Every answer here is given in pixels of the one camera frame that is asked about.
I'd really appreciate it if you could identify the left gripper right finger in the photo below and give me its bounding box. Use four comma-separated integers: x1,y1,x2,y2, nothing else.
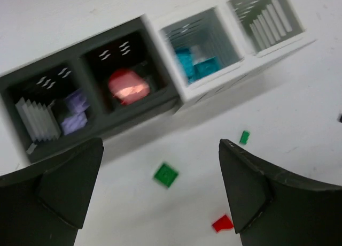
219,139,341,246

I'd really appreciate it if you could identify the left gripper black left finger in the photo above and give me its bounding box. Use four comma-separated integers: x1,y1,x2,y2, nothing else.
1,138,104,245

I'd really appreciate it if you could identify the small green lego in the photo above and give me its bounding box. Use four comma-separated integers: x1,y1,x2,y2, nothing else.
239,130,250,145

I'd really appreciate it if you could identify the purple lego brick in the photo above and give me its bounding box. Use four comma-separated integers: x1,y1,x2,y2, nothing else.
60,112,88,135
65,89,90,113

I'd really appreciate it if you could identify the green square lego brick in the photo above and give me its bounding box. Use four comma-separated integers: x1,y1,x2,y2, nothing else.
153,162,179,189

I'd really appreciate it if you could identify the red lego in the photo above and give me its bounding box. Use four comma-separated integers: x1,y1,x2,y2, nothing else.
108,68,150,105

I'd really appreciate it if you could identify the cyan lego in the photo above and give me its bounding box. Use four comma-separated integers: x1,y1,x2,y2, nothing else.
175,48,195,83

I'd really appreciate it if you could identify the cyan lego brick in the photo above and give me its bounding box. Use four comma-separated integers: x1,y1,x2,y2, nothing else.
194,57,221,81

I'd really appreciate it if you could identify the red lego slope left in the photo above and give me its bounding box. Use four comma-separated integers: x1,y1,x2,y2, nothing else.
212,214,234,233

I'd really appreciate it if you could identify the black double bin container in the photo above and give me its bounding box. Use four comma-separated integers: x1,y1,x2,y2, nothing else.
1,16,180,163

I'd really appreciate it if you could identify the white double bin container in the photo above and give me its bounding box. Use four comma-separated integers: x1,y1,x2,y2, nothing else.
147,0,315,110

